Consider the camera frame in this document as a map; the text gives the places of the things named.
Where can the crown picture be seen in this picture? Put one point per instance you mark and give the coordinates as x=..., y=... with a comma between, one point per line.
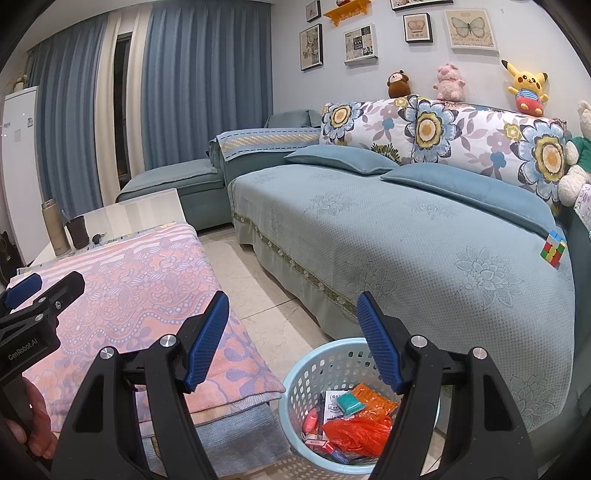
x=417, y=27

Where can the person's left hand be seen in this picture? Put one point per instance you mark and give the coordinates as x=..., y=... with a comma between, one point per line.
x=41, y=424

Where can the black framed beige picture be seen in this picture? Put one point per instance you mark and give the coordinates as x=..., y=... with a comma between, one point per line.
x=311, y=46

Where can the yellow striped armrest cloth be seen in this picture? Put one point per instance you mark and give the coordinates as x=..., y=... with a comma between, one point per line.
x=263, y=141

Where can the pink pig plush toy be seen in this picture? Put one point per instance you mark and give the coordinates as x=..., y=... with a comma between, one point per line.
x=449, y=83

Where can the wide framed picture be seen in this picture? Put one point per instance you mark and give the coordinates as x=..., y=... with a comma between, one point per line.
x=420, y=3

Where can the teal sectional sofa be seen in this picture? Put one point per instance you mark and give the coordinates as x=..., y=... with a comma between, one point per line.
x=369, y=258

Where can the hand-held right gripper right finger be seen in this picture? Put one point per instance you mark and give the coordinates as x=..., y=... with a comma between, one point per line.
x=378, y=341

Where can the orange wall shelf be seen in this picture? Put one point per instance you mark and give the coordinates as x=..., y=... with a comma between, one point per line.
x=346, y=13

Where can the dark brown mug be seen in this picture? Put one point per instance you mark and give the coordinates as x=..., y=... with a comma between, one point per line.
x=77, y=233

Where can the teal packet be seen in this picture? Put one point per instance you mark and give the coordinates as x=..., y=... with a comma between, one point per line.
x=349, y=402

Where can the white framed picture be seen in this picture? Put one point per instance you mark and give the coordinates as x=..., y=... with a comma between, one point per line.
x=361, y=44

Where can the butterfly picture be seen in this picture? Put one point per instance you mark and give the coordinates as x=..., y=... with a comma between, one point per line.
x=472, y=30

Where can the pink patterned blanket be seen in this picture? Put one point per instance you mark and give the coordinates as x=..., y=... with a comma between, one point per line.
x=138, y=286

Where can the grey cloth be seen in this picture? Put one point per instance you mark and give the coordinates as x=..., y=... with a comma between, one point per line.
x=231, y=429

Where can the brown monkey plush toy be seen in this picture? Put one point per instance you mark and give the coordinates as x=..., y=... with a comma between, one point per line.
x=399, y=85

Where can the colourful puzzle cube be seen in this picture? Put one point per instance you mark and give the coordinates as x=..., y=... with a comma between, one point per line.
x=553, y=249

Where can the floral pillow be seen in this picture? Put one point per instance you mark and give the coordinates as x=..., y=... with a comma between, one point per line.
x=364, y=122
x=457, y=138
x=547, y=159

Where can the white curtain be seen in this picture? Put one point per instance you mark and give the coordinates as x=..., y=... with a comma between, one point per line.
x=105, y=115
x=136, y=92

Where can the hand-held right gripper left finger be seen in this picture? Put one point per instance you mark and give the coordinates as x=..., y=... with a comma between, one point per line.
x=205, y=341

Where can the orange plastic bag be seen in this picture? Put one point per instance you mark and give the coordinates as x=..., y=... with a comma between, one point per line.
x=358, y=436

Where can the small black framed picture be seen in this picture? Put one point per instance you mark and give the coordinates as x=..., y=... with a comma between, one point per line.
x=313, y=10

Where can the red and white small box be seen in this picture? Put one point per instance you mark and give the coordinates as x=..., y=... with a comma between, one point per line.
x=321, y=445

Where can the white fridge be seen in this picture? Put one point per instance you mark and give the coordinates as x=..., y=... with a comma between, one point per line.
x=21, y=175

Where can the yellow mouse plush toy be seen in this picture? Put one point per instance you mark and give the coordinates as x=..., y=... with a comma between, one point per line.
x=526, y=90

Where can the teal cushion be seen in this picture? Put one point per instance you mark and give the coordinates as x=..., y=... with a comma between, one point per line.
x=341, y=159
x=471, y=194

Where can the beige thermos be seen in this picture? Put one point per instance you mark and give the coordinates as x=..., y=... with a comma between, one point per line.
x=56, y=228

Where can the cream teddy bear plush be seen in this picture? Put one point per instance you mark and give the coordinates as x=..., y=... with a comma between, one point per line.
x=577, y=180

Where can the orange snack packet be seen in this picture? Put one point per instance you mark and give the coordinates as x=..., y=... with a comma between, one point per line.
x=378, y=404

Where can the light blue plastic basket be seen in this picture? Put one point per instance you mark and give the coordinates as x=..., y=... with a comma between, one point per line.
x=304, y=369

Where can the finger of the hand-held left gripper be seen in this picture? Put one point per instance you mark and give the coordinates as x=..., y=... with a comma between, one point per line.
x=69, y=284
x=23, y=287

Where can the blue curtain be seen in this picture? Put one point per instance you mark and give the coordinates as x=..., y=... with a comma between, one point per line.
x=69, y=115
x=207, y=83

